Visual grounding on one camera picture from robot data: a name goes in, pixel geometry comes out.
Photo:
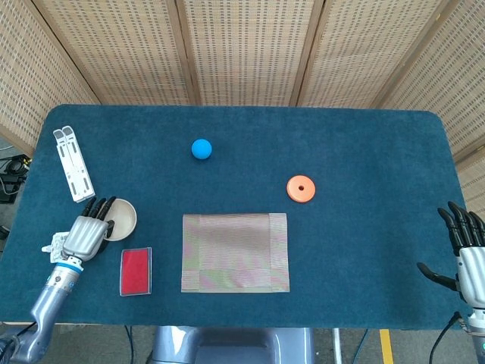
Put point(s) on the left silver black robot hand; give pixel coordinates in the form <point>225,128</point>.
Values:
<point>85,237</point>

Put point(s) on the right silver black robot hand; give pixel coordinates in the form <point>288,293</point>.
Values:
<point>473,273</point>

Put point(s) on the light brown bowl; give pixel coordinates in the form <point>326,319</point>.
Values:
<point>125,220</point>

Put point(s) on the woven beige placemat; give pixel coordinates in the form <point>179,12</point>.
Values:
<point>235,252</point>

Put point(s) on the crumpled white pouch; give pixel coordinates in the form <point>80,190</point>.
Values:
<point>57,244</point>

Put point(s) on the red card in clear case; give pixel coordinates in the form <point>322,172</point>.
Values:
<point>135,273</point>

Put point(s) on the white folding stand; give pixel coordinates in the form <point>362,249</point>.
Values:
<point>74,167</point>

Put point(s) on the yellow floor tape strip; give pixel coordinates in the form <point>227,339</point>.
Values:
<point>386,347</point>

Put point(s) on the blue ball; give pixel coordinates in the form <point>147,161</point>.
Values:
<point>201,149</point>

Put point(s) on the white table leg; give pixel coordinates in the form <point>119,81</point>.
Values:
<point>337,347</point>

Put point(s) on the grey robot torso base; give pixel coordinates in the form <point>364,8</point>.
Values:
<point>231,347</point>

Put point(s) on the orange disc with hole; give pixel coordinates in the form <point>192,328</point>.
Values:
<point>295,191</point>

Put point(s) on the woven bamboo folding screen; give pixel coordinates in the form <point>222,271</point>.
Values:
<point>246,49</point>

